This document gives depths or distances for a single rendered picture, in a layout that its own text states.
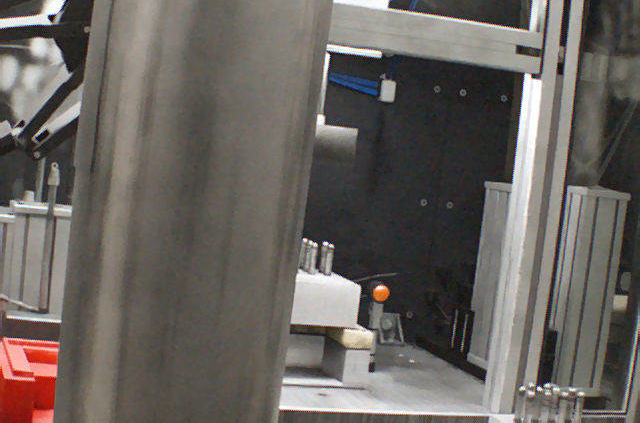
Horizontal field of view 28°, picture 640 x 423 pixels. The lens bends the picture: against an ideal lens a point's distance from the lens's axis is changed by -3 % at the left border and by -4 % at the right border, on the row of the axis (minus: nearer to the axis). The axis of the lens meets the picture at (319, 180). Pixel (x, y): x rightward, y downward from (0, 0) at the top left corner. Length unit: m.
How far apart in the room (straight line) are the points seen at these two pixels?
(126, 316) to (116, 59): 0.10
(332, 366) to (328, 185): 0.35
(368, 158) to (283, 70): 1.31
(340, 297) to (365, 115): 0.39
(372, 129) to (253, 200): 1.31
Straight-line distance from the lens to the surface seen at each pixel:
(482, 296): 1.68
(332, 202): 1.82
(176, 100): 0.51
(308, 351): 1.58
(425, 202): 1.86
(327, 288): 1.50
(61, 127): 1.12
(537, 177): 1.45
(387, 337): 1.84
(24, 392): 1.13
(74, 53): 1.10
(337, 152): 1.55
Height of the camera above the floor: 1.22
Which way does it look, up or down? 3 degrees down
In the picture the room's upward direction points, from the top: 7 degrees clockwise
